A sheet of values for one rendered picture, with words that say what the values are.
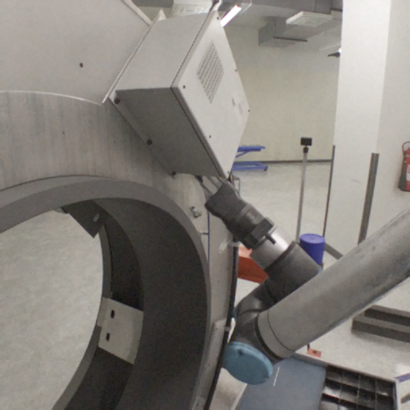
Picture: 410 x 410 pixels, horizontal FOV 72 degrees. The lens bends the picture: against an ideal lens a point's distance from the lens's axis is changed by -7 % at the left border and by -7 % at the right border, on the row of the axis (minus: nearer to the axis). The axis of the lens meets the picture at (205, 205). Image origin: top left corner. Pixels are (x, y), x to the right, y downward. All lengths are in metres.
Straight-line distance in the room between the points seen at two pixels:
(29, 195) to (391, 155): 3.28
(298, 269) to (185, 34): 0.47
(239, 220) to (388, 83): 2.82
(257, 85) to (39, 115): 9.68
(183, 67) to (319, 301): 0.40
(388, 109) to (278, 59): 7.35
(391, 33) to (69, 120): 3.14
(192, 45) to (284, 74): 9.93
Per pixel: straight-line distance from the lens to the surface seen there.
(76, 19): 0.48
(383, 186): 3.43
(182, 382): 0.95
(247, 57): 9.99
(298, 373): 1.38
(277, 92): 10.27
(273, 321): 0.54
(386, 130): 3.32
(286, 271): 0.62
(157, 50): 0.53
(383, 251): 0.47
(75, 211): 0.87
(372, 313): 2.84
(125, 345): 1.07
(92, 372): 1.26
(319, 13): 6.34
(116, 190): 0.44
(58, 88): 0.44
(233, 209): 0.64
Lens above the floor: 1.64
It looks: 17 degrees down
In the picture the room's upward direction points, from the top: straight up
